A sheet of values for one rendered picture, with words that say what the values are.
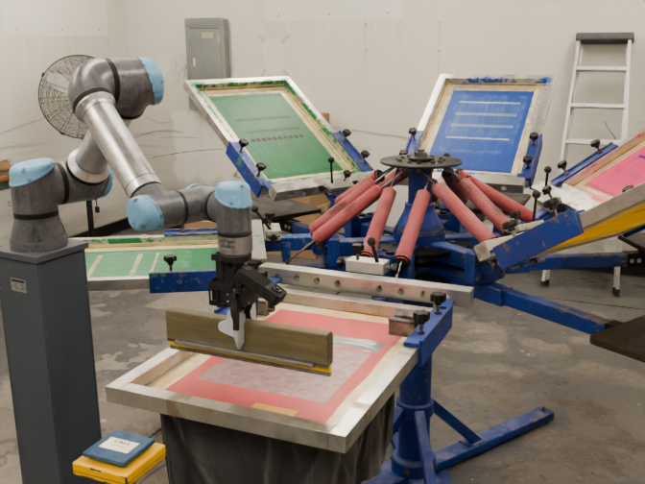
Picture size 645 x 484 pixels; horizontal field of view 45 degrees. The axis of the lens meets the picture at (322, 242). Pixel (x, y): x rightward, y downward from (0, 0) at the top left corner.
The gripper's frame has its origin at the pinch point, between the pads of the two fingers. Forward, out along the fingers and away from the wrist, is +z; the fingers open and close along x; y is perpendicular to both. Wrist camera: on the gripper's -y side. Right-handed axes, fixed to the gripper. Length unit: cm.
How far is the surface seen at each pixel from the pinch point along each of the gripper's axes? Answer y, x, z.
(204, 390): 11.2, 0.7, 13.8
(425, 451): -10, -114, 86
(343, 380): -16.4, -16.5, 13.7
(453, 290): -29, -68, 5
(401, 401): 4, -126, 74
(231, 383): 7.2, -4.9, 13.8
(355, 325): -6, -52, 14
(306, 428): -21.0, 13.7, 10.3
